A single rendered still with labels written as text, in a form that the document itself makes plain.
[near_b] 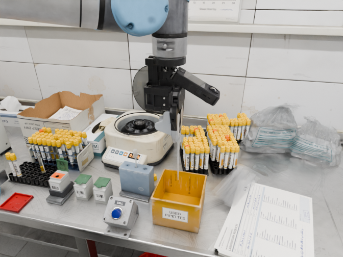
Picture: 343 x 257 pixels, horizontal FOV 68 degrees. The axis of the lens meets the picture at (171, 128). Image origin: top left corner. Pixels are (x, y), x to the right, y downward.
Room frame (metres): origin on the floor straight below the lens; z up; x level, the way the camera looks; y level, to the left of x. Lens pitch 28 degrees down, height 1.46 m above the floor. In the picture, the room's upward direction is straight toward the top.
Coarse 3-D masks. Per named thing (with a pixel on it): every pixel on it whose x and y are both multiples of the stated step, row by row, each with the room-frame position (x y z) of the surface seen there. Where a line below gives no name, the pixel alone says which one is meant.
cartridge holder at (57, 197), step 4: (72, 184) 0.64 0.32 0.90; (68, 188) 0.62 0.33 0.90; (72, 188) 0.64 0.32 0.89; (52, 192) 0.60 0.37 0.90; (56, 192) 0.60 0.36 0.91; (60, 192) 0.59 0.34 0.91; (64, 192) 0.60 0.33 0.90; (68, 192) 0.62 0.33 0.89; (48, 196) 0.60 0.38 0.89; (52, 196) 0.60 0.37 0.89; (56, 196) 0.60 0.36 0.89; (60, 196) 0.59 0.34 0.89; (64, 196) 0.60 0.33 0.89; (68, 196) 0.61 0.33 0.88; (48, 200) 0.59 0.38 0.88; (52, 200) 0.58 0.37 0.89; (56, 200) 0.58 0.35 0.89; (60, 200) 0.58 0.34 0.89; (64, 200) 0.59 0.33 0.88; (60, 204) 0.57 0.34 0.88
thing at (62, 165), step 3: (57, 159) 0.66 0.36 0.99; (60, 159) 0.65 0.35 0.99; (63, 159) 0.65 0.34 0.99; (57, 162) 0.66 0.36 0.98; (60, 162) 0.65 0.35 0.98; (63, 162) 0.65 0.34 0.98; (66, 162) 0.65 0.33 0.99; (57, 165) 0.65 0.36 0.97; (60, 165) 0.65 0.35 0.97; (63, 165) 0.65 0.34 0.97; (66, 165) 0.65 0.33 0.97; (60, 168) 0.65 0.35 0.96; (63, 168) 0.65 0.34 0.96; (66, 168) 0.64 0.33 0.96
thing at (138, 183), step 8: (120, 168) 0.63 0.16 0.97; (128, 168) 0.63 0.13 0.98; (136, 168) 0.63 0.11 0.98; (144, 168) 0.63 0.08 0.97; (152, 168) 0.63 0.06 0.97; (120, 176) 0.63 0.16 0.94; (128, 176) 0.62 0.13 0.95; (136, 176) 0.61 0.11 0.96; (144, 176) 0.60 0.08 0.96; (152, 176) 0.63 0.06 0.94; (120, 184) 0.63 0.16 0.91; (128, 184) 0.62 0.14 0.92; (136, 184) 0.61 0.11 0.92; (144, 184) 0.61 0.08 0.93; (152, 184) 0.62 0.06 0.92; (120, 192) 0.62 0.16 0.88; (128, 192) 0.62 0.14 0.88; (136, 192) 0.61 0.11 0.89; (144, 192) 0.61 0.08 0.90; (152, 192) 0.62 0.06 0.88; (144, 200) 0.59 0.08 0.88
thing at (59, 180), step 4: (56, 172) 0.64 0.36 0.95; (60, 172) 0.64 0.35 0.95; (64, 172) 0.64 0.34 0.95; (52, 176) 0.62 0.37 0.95; (56, 176) 0.62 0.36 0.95; (60, 176) 0.62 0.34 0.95; (64, 176) 0.62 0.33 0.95; (68, 176) 0.64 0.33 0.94; (52, 180) 0.61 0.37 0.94; (56, 180) 0.61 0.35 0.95; (60, 180) 0.60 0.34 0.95; (64, 180) 0.62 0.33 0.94; (68, 180) 0.63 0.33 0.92; (52, 184) 0.60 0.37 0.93; (56, 184) 0.60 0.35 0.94; (60, 184) 0.60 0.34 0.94; (64, 184) 0.61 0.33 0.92; (68, 184) 0.63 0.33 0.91; (52, 188) 0.60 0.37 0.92; (56, 188) 0.60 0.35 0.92; (60, 188) 0.60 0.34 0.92; (64, 188) 0.61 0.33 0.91
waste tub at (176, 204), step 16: (160, 176) 0.59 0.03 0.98; (176, 176) 0.62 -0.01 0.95; (192, 176) 0.60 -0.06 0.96; (160, 192) 0.57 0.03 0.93; (176, 192) 0.62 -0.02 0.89; (192, 192) 0.60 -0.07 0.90; (160, 208) 0.50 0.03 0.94; (176, 208) 0.49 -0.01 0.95; (192, 208) 0.48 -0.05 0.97; (160, 224) 0.50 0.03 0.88; (176, 224) 0.49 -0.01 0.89; (192, 224) 0.47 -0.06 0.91
